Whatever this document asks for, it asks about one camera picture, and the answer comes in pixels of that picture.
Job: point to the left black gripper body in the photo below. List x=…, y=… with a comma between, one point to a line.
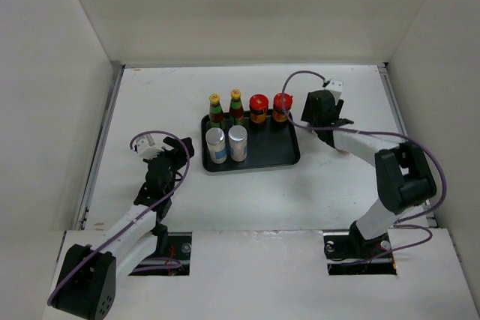
x=171, y=157

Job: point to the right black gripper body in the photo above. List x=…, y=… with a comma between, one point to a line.
x=307, y=115

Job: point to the silver-lid white jar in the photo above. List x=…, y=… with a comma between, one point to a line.
x=216, y=144

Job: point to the red-lid dark sauce jar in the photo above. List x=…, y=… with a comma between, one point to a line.
x=282, y=104

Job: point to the red-label sauce bottle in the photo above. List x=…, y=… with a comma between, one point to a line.
x=216, y=114

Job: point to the tall silver-capped white bottle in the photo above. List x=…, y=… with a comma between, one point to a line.
x=238, y=139

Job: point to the green-label sauce bottle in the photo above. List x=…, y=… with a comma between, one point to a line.
x=236, y=111

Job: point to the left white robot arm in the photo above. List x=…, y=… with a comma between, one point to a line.
x=138, y=244

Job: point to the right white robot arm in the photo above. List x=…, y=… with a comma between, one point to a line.
x=403, y=176

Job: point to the black plastic tray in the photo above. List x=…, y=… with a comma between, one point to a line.
x=269, y=146

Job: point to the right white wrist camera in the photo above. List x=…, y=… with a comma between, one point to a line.
x=335, y=86

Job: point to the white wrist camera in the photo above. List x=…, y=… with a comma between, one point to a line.
x=146, y=147
x=335, y=86

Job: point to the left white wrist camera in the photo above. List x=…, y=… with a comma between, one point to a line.
x=146, y=147

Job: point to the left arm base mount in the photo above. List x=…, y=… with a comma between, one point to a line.
x=172, y=257

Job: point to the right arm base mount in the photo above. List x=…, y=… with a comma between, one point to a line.
x=348, y=254

